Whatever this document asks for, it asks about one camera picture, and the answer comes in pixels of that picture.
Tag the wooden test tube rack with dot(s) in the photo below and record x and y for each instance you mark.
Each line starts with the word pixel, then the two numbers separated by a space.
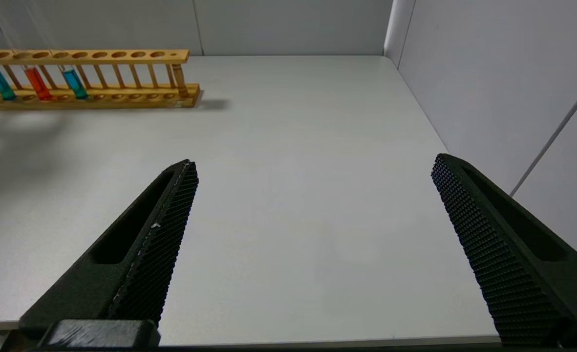
pixel 122 54

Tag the test tube with red pigment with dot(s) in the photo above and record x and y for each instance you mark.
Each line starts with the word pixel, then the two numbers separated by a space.
pixel 38 84

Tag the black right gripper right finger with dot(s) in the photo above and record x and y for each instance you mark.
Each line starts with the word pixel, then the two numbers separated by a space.
pixel 513 264

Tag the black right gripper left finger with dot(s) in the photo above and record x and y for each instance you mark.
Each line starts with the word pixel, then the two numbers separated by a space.
pixel 137 254

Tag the test tube with blue pigment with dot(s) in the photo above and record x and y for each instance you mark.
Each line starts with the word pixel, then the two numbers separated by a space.
pixel 75 83

